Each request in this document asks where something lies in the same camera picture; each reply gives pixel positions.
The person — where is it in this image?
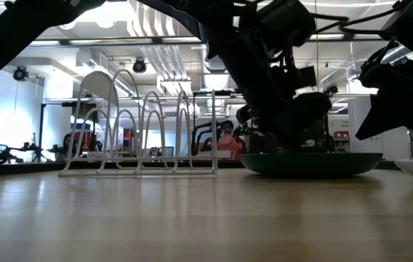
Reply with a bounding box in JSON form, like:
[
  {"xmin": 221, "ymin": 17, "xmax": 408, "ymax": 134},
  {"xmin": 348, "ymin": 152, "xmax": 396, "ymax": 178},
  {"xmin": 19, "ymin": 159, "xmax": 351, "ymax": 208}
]
[{"xmin": 216, "ymin": 119, "xmax": 244, "ymax": 161}]

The silver ribbed ventilation duct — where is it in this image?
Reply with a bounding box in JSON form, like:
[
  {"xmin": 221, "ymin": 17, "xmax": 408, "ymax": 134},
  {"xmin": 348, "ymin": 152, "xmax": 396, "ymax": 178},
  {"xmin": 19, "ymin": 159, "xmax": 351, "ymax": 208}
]
[{"xmin": 202, "ymin": 54, "xmax": 229, "ymax": 74}]

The black metal frame stand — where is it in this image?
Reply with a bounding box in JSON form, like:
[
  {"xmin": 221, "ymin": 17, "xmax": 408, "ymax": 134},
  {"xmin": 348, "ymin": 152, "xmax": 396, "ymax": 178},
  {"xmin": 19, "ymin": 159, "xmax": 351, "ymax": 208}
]
[
  {"xmin": 39, "ymin": 101, "xmax": 98, "ymax": 163},
  {"xmin": 191, "ymin": 90, "xmax": 236, "ymax": 157}
]

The large black monitor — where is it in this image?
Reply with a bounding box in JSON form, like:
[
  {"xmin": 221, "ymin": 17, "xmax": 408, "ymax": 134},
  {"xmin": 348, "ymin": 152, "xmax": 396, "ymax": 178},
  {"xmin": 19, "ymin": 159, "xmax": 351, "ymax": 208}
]
[{"xmin": 300, "ymin": 122, "xmax": 336, "ymax": 154}]

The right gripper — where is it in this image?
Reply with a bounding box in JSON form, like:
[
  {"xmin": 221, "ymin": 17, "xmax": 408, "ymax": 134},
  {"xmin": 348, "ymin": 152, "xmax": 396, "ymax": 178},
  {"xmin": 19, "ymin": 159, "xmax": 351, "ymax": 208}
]
[{"xmin": 356, "ymin": 85, "xmax": 413, "ymax": 141}]

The green plate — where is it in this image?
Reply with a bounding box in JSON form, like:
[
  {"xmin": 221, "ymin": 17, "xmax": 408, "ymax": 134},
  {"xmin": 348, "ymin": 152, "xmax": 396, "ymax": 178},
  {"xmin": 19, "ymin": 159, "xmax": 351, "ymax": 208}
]
[{"xmin": 238, "ymin": 151, "xmax": 385, "ymax": 179}]

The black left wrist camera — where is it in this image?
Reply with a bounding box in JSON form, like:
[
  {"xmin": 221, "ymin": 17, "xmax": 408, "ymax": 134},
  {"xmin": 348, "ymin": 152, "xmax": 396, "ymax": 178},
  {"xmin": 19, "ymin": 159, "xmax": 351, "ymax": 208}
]
[{"xmin": 282, "ymin": 65, "xmax": 317, "ymax": 88}]

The white wire dish rack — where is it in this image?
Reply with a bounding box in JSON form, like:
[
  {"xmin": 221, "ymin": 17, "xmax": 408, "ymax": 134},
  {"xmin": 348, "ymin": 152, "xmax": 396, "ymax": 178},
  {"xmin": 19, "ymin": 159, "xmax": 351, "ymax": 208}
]
[{"xmin": 57, "ymin": 68, "xmax": 219, "ymax": 178}]

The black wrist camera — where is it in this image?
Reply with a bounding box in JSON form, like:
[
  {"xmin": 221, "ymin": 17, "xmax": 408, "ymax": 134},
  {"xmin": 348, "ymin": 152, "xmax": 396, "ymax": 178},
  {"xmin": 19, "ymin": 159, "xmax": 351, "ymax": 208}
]
[
  {"xmin": 282, "ymin": 65, "xmax": 317, "ymax": 88},
  {"xmin": 358, "ymin": 60, "xmax": 393, "ymax": 90}
]

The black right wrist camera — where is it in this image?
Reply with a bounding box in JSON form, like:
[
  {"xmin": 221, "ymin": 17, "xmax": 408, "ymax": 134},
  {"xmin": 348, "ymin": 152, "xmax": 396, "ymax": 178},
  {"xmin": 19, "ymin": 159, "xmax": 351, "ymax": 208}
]
[{"xmin": 358, "ymin": 60, "xmax": 393, "ymax": 90}]

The black metal rig frame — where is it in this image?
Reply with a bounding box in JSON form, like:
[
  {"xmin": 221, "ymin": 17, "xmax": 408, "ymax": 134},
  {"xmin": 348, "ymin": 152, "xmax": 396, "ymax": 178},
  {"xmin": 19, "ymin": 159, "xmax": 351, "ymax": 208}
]
[{"xmin": 0, "ymin": 159, "xmax": 400, "ymax": 179}]

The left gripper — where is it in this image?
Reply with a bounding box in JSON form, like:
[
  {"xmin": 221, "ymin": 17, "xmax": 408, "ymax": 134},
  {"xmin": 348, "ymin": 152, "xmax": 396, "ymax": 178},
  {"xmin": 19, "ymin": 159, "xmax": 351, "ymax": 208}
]
[{"xmin": 208, "ymin": 25, "xmax": 333, "ymax": 154}]

